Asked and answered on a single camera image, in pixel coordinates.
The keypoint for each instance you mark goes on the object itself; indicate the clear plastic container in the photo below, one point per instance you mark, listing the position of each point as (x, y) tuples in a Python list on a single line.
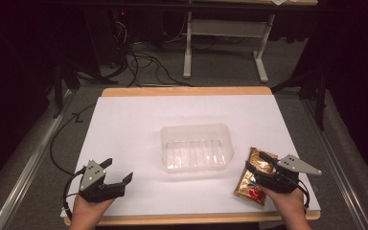
[(196, 148)]

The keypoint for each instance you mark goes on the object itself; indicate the white paper sheet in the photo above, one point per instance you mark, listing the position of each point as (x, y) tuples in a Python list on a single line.
[(140, 127)]

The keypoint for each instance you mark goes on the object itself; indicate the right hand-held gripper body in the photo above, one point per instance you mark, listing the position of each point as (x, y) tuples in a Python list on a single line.
[(289, 166)]

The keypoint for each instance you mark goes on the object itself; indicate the golden snack packet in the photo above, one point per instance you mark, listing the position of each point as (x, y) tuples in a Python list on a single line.
[(252, 188)]

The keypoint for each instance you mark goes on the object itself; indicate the black metal stand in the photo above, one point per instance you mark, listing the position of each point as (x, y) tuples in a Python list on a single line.
[(58, 89), (320, 96)]

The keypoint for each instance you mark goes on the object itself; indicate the person's left hand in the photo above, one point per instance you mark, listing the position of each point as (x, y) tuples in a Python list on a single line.
[(87, 209)]

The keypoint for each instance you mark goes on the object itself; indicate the aluminium rail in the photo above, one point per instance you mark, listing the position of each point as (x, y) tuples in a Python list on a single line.
[(28, 163), (335, 166)]

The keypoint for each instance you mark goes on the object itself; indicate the person's right hand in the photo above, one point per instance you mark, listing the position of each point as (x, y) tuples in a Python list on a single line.
[(287, 202)]

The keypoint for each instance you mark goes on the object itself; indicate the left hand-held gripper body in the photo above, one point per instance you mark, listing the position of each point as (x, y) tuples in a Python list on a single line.
[(91, 179)]

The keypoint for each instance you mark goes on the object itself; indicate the white table frame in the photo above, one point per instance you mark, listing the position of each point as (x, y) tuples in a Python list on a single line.
[(226, 28)]

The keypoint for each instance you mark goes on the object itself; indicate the dark computer tower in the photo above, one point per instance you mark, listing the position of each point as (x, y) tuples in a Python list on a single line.
[(108, 35)]

